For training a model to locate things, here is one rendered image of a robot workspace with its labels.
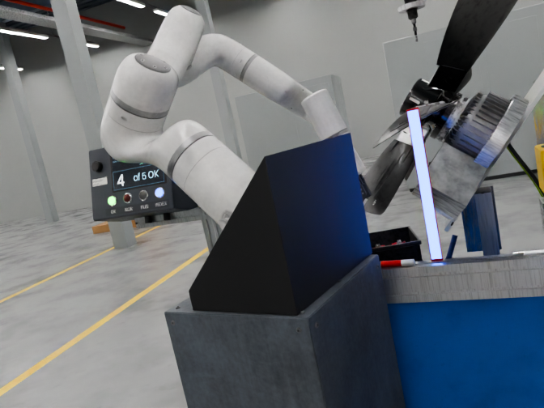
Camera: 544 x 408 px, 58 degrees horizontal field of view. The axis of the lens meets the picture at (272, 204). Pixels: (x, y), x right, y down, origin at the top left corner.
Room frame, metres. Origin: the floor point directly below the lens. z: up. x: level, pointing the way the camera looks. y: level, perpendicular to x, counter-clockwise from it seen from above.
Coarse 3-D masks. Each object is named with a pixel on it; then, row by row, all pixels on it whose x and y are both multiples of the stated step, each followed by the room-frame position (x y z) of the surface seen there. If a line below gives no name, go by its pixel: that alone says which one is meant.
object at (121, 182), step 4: (116, 172) 1.27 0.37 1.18; (120, 172) 1.26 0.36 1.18; (124, 172) 1.25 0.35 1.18; (116, 176) 1.26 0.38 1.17; (120, 176) 1.26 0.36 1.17; (124, 176) 1.25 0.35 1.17; (116, 180) 1.26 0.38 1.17; (120, 180) 1.26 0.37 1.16; (124, 180) 1.25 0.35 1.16; (128, 180) 1.25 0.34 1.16; (116, 184) 1.26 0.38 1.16; (120, 184) 1.25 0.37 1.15; (124, 184) 1.25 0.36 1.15; (128, 184) 1.24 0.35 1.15; (116, 188) 1.26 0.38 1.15; (120, 188) 1.25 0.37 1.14; (124, 188) 1.25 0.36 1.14; (128, 188) 1.24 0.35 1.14
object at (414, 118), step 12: (420, 132) 1.02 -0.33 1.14; (420, 144) 1.02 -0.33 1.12; (420, 156) 1.02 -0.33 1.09; (420, 168) 1.02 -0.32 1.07; (420, 180) 1.02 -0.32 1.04; (432, 204) 1.02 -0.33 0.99; (432, 216) 1.02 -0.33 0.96; (432, 228) 1.02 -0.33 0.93; (432, 240) 1.02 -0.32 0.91; (432, 252) 1.02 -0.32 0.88
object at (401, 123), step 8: (432, 104) 1.30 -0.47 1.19; (440, 104) 1.23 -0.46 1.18; (448, 104) 1.09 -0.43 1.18; (424, 112) 1.18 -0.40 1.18; (432, 112) 1.10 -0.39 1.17; (400, 120) 1.25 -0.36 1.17; (392, 128) 1.22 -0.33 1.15; (400, 128) 1.15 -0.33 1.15; (384, 136) 1.19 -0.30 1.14; (392, 136) 1.14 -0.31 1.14; (376, 144) 1.18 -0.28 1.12
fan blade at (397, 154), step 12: (396, 144) 1.45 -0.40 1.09; (408, 144) 1.41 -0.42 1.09; (384, 156) 1.46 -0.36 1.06; (396, 156) 1.42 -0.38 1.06; (408, 156) 1.39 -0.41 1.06; (372, 168) 1.49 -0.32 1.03; (384, 168) 1.43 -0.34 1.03; (396, 168) 1.40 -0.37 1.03; (408, 168) 1.37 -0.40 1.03; (372, 180) 1.45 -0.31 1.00; (384, 180) 1.41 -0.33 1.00; (396, 180) 1.37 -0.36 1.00; (372, 192) 1.42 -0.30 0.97; (384, 192) 1.38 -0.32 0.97; (396, 192) 1.34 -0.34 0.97; (384, 204) 1.34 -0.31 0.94
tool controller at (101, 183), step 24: (96, 168) 1.28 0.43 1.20; (120, 168) 1.26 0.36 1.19; (144, 168) 1.23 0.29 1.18; (96, 192) 1.29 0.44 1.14; (120, 192) 1.25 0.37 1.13; (168, 192) 1.19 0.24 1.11; (96, 216) 1.27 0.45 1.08; (120, 216) 1.24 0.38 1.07; (144, 216) 1.28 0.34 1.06; (168, 216) 1.25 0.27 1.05
